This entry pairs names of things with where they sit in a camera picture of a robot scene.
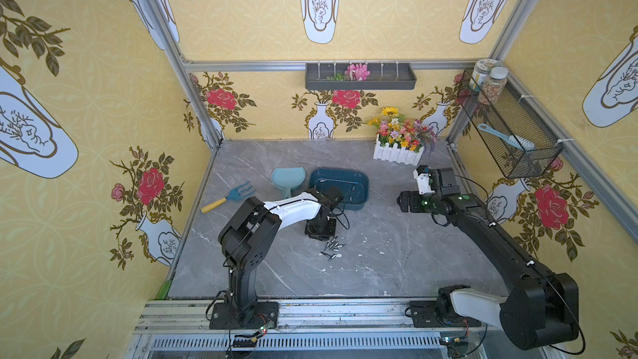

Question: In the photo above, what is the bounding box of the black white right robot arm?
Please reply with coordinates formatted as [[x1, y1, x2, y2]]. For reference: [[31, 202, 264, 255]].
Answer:
[[397, 166, 583, 351]]

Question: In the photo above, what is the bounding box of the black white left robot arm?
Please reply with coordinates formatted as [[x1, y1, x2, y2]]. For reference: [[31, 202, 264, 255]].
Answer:
[[207, 187, 343, 330]]

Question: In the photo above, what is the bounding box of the chrome socket adapter bit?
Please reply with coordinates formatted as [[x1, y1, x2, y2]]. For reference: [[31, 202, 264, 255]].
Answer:
[[321, 252, 337, 260]]

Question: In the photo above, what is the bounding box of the teal plastic storage box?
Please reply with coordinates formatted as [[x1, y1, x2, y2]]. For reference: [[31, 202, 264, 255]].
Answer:
[[309, 167, 370, 210]]

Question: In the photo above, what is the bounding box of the white fence flower box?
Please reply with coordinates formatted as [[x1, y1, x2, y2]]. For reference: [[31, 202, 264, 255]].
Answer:
[[367, 106, 437, 166]]

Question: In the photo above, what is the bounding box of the light blue dustpan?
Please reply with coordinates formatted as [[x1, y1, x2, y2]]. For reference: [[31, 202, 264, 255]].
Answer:
[[271, 167, 306, 199]]

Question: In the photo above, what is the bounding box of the light blue brush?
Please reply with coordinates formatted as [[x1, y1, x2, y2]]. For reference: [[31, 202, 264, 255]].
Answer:
[[477, 124, 536, 151]]

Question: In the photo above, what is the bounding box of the pink flower on shelf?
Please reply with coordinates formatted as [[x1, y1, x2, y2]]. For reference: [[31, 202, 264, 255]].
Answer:
[[345, 63, 371, 81]]

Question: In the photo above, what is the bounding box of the spice jar white lid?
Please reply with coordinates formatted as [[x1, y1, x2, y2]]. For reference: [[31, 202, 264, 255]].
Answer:
[[478, 66, 509, 105]]

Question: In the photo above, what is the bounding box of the glass jar white lid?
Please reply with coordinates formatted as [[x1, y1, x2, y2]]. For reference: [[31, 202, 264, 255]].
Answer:
[[468, 58, 503, 91]]

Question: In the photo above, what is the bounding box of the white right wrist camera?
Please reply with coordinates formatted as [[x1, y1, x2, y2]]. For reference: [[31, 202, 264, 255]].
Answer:
[[413, 165, 434, 196]]

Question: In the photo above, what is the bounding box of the blue rake yellow handle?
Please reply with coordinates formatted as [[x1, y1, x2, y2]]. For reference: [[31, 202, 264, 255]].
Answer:
[[200, 182, 255, 214]]

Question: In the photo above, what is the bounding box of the dark wall shelf tray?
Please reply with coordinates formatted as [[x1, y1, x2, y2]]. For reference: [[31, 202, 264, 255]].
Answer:
[[305, 61, 417, 91]]

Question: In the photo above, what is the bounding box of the black wire mesh basket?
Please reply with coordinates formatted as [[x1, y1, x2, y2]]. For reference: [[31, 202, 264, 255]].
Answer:
[[459, 70, 563, 179]]

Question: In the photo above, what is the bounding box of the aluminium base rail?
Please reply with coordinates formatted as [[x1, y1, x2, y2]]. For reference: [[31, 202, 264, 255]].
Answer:
[[124, 297, 564, 358]]

